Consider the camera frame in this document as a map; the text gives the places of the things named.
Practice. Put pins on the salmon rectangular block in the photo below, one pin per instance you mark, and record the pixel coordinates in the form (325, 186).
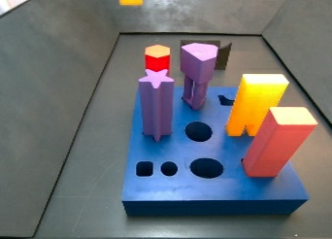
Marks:
(284, 130)

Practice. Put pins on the yellow arch block in board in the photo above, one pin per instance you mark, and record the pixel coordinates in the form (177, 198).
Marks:
(260, 92)

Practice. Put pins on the purple star block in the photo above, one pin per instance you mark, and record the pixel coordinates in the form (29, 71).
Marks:
(156, 96)

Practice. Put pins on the red hexagon block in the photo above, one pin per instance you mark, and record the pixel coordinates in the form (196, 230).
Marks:
(156, 57)

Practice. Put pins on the blue shape sorter board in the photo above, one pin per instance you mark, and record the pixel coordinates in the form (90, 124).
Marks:
(188, 174)

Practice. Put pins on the purple pentagon block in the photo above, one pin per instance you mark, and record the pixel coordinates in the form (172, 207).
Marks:
(197, 58)

